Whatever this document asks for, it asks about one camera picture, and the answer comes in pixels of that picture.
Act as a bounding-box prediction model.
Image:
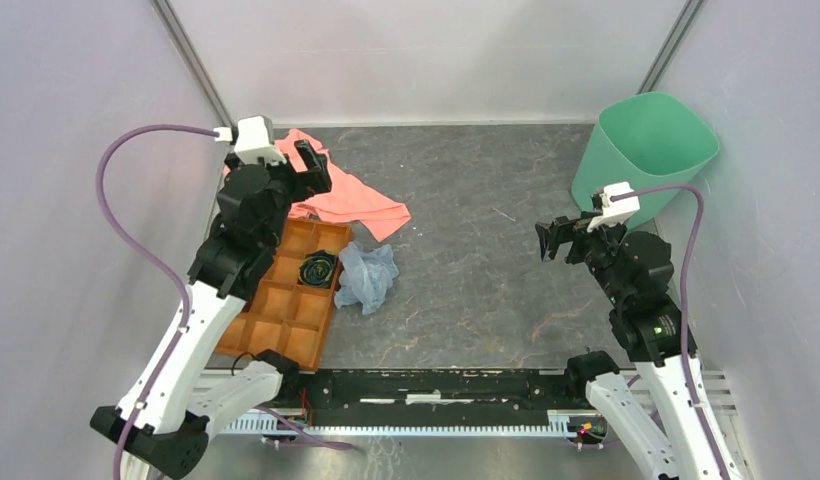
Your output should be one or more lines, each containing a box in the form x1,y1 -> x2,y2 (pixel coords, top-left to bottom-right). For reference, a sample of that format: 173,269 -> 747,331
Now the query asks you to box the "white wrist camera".
587,182 -> 640,232
233,115 -> 287,167

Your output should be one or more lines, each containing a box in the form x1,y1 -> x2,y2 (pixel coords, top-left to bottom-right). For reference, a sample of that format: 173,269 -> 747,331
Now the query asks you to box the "aluminium corner post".
637,0 -> 707,94
150,0 -> 234,127

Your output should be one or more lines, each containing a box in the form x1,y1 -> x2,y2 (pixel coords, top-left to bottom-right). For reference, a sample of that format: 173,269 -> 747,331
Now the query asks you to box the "blue plastic trash bag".
333,241 -> 399,315

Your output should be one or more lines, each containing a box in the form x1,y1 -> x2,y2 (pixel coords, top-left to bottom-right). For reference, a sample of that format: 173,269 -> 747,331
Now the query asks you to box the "right aluminium corner post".
637,0 -> 707,94

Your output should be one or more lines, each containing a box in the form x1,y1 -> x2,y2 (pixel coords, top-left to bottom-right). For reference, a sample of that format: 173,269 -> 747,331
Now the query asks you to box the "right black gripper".
535,208 -> 628,304

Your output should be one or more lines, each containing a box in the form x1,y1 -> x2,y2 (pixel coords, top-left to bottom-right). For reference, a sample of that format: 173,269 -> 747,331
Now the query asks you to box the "white toothed cable duct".
221,410 -> 593,440

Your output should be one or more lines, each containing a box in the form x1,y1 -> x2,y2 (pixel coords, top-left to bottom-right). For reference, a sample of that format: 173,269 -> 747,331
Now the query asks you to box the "orange compartment tray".
214,219 -> 353,371

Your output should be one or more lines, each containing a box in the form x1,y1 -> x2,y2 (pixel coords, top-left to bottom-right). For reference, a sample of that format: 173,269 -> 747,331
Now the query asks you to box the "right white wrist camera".
587,182 -> 640,232

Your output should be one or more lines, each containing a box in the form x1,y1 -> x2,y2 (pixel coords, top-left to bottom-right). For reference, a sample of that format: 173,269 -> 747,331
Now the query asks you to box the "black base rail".
268,369 -> 590,427

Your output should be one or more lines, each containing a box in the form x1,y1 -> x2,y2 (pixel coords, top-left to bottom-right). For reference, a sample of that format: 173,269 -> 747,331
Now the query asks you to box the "pink cloth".
217,128 -> 411,245

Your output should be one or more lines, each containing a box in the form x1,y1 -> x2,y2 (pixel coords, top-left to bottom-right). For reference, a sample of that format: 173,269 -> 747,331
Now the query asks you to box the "green trash bin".
570,92 -> 720,211

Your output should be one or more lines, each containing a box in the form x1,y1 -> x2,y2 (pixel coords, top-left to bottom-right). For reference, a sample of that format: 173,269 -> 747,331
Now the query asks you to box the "black green bag roll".
298,250 -> 339,289

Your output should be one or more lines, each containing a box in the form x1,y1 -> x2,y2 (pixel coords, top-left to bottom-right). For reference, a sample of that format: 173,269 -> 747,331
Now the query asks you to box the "left aluminium corner post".
150,0 -> 234,127

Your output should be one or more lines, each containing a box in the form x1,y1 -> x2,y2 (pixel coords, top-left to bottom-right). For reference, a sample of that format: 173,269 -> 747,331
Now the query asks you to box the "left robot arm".
90,140 -> 332,479

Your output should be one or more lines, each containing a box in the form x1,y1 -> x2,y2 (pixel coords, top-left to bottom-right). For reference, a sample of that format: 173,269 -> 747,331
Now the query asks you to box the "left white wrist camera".
233,115 -> 287,167

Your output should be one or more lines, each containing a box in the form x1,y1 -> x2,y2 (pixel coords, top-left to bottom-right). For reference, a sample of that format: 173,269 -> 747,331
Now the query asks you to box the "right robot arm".
535,213 -> 743,479

